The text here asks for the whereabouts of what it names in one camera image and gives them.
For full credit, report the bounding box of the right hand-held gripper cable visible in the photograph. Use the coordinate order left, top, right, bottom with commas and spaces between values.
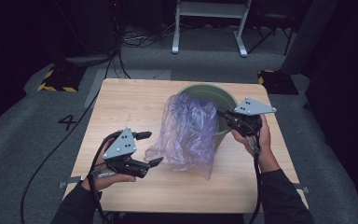
246, 119, 264, 224

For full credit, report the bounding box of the left hand-held gripper cable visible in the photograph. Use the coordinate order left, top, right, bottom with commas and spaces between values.
87, 130, 124, 224

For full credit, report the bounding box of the black yellow striped base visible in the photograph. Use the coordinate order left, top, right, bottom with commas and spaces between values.
257, 69, 300, 96
36, 63, 87, 93

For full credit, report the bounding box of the black tripod stand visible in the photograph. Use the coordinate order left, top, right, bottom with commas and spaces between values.
247, 12, 296, 56

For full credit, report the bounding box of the dark equipment rack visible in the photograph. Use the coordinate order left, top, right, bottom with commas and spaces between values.
54, 0, 120, 63

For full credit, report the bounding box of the green plastic trash bin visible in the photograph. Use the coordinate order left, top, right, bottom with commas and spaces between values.
176, 83, 241, 151

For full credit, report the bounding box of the person's left hand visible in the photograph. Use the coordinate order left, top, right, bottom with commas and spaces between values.
81, 136, 137, 192

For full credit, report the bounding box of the person's right hand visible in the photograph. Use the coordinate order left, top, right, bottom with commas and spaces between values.
230, 113, 282, 174

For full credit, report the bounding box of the hand-held gripper cable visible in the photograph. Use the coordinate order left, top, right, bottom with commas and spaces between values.
246, 119, 264, 224
87, 130, 124, 224

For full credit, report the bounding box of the white metal stand frame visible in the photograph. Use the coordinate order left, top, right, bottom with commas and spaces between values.
171, 0, 253, 58

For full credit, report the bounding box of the bundle of floor cables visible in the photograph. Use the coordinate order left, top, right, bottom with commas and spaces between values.
120, 22, 176, 49

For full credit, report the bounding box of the grey pillar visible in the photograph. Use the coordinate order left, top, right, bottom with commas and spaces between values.
280, 0, 339, 76

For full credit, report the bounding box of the grey metal table bracket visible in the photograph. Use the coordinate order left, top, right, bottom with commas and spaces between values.
294, 183, 310, 194
58, 175, 84, 189

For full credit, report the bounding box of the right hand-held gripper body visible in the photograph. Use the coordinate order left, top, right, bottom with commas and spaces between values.
225, 96, 278, 138

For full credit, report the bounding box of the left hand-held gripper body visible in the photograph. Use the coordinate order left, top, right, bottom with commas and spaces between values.
102, 126, 152, 179

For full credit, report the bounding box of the black floor cable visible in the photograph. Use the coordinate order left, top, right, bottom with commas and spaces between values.
20, 46, 122, 224

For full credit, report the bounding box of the purple plastic bag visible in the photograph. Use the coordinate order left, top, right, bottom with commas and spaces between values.
143, 92, 221, 181

